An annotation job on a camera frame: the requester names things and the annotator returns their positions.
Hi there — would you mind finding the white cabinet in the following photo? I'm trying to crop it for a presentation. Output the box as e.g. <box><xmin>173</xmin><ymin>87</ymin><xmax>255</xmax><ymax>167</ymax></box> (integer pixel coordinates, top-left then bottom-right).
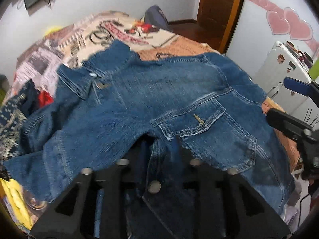
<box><xmin>251</xmin><ymin>40</ymin><xmax>319</xmax><ymax>135</ymax></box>

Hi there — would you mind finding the printed newspaper bedspread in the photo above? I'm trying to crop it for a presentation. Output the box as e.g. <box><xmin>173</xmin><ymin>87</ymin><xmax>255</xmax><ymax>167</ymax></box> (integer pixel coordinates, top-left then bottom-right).
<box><xmin>10</xmin><ymin>10</ymin><xmax>301</xmax><ymax>172</ymax></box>

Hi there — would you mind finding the blue denim jacket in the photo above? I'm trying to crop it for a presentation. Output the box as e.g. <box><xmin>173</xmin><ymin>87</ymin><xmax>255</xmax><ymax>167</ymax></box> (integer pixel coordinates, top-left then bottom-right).
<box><xmin>4</xmin><ymin>41</ymin><xmax>295</xmax><ymax>238</ymax></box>

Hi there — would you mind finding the dark blue backpack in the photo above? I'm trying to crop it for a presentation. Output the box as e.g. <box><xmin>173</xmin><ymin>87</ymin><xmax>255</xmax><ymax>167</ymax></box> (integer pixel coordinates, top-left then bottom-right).
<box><xmin>144</xmin><ymin>5</ymin><xmax>171</xmax><ymax>31</ymax></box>

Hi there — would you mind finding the navy patterned garment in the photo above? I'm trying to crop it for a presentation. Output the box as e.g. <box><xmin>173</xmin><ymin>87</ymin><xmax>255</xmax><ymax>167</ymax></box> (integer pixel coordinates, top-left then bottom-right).
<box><xmin>1</xmin><ymin>79</ymin><xmax>39</xmax><ymax>161</ymax></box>

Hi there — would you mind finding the wooden door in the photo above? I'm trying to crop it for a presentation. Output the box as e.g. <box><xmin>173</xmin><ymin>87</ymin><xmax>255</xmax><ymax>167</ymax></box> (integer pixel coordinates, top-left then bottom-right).
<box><xmin>196</xmin><ymin>0</ymin><xmax>244</xmax><ymax>53</ymax></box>

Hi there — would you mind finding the yellow cartoon blanket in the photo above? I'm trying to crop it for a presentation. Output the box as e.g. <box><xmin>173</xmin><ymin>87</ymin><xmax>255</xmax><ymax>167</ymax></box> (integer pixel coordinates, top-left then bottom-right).
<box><xmin>1</xmin><ymin>179</ymin><xmax>33</xmax><ymax>232</ymax></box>

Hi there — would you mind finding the red garment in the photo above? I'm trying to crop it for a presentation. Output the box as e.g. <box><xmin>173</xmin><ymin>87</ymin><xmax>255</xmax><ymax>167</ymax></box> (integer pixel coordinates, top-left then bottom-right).
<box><xmin>38</xmin><ymin>91</ymin><xmax>53</xmax><ymax>108</ymax></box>

